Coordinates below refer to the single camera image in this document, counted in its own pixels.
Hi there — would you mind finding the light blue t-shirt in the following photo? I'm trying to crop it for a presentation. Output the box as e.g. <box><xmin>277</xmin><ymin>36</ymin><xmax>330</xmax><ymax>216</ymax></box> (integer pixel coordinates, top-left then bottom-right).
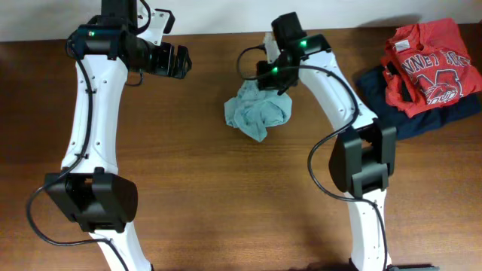
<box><xmin>224</xmin><ymin>81</ymin><xmax>292</xmax><ymax>142</ymax></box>

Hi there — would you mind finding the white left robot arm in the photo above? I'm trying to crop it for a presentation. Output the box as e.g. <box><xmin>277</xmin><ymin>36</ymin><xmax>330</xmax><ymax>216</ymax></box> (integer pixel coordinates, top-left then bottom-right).
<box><xmin>44</xmin><ymin>1</ymin><xmax>192</xmax><ymax>270</ymax></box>

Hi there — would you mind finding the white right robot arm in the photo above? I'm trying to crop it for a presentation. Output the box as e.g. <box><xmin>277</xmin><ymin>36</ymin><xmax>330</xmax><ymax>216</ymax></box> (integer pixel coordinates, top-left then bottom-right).
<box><xmin>256</xmin><ymin>12</ymin><xmax>396</xmax><ymax>270</ymax></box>

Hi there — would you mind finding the navy blue folded garment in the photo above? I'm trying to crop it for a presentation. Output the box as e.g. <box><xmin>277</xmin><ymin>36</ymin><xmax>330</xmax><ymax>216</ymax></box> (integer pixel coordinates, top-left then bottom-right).
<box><xmin>355</xmin><ymin>65</ymin><xmax>481</xmax><ymax>140</ymax></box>

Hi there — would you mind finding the red printed t-shirt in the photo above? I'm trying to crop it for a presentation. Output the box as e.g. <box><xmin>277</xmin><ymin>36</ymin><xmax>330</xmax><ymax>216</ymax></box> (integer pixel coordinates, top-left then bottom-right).
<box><xmin>381</xmin><ymin>18</ymin><xmax>481</xmax><ymax>117</ymax></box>

